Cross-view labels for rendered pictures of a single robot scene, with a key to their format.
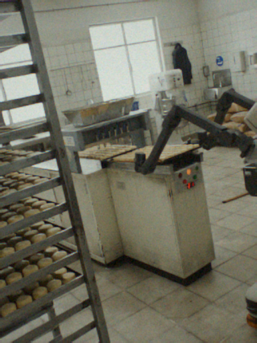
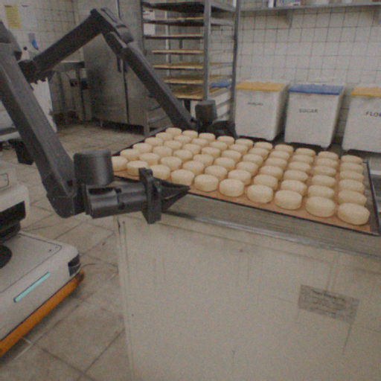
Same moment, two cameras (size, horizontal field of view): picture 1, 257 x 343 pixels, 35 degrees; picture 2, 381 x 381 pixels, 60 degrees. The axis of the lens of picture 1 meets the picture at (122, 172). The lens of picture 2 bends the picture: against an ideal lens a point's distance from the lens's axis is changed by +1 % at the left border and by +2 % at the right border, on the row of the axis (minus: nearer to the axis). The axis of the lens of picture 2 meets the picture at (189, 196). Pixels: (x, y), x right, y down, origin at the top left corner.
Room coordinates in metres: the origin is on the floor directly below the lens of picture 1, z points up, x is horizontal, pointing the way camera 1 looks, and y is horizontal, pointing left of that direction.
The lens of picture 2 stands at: (3.43, -0.76, 1.20)
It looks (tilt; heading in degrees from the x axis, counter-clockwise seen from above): 25 degrees down; 149
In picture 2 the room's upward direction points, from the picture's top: straight up
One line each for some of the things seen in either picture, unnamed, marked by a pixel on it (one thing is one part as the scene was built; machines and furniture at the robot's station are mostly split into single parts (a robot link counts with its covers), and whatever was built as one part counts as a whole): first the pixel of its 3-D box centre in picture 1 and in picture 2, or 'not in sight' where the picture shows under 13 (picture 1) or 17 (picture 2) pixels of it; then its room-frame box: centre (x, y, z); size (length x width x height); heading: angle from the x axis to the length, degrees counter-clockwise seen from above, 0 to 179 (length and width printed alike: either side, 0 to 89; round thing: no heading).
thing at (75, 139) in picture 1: (106, 141); not in sight; (3.30, 0.08, 1.01); 0.72 x 0.33 x 0.34; 125
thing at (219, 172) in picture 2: not in sight; (216, 173); (2.87, -0.35, 0.93); 0.05 x 0.05 x 0.02
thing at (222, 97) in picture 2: not in sight; (214, 108); (-0.33, 1.92, 0.38); 0.64 x 0.54 x 0.77; 123
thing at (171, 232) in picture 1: (158, 213); (251, 315); (2.89, -0.21, 0.45); 0.70 x 0.34 x 0.90; 35
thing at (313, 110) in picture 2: not in sight; (313, 117); (0.80, 2.58, 0.38); 0.64 x 0.54 x 0.77; 119
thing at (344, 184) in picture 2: not in sight; (350, 187); (3.06, -0.13, 0.92); 0.05 x 0.05 x 0.02
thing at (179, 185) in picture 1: (187, 177); not in sight; (2.59, -0.42, 0.77); 0.24 x 0.04 x 0.14; 125
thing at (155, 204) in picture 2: not in sight; (168, 196); (2.89, -0.48, 0.91); 0.09 x 0.07 x 0.07; 81
